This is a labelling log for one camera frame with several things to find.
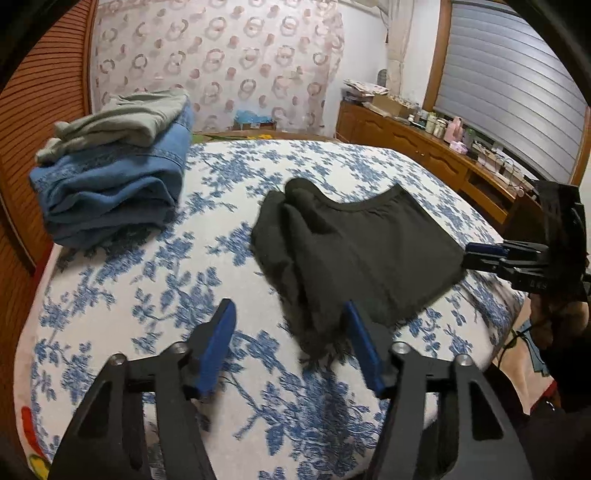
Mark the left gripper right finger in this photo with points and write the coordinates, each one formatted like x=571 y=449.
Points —
x=444 y=420

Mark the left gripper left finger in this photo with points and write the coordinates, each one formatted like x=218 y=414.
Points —
x=106 y=437

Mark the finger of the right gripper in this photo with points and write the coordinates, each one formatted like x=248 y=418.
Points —
x=508 y=249
x=523 y=275

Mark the black pants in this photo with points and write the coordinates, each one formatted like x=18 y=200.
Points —
x=386 y=254

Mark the right hand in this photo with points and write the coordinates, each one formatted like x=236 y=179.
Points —
x=552 y=320

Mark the wooden sideboard cabinet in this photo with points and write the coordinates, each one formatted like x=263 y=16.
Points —
x=514 y=216

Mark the pink bottle on cabinet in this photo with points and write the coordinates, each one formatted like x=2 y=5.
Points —
x=454 y=131

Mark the grey window blind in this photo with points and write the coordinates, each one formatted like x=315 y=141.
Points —
x=504 y=81

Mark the blue floral white blanket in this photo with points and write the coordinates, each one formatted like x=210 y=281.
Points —
x=274 y=415

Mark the cardboard box on cabinet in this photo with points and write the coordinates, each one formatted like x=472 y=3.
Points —
x=391 y=106

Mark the blue folded jeans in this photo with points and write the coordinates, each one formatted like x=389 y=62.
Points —
x=89 y=195

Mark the beige side curtain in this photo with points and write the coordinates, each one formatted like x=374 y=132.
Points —
x=401 y=14

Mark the circle patterned curtain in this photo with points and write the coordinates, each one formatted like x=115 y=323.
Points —
x=271 y=58

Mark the grey-green folded pants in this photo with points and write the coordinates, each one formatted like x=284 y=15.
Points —
x=134 y=120

